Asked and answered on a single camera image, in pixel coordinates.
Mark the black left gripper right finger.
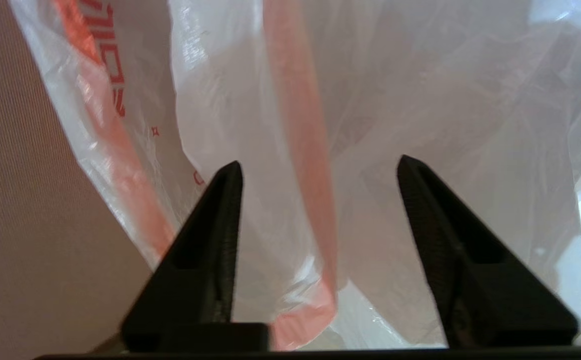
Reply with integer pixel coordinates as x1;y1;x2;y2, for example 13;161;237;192
396;155;579;348

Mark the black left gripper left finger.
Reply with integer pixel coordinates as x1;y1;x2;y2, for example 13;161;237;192
120;161;244;351

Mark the white plastic bag orange trim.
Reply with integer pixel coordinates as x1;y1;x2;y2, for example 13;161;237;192
8;0;581;351

